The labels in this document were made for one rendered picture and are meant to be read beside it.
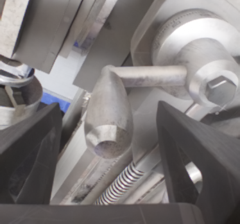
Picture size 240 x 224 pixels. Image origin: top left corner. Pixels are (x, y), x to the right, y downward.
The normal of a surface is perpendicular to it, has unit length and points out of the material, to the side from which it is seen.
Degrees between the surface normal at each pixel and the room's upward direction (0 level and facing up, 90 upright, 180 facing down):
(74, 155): 36
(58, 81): 90
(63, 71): 90
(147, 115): 90
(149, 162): 90
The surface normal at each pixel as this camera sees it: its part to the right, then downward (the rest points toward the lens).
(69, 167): -0.69, 0.03
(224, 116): 0.03, 0.58
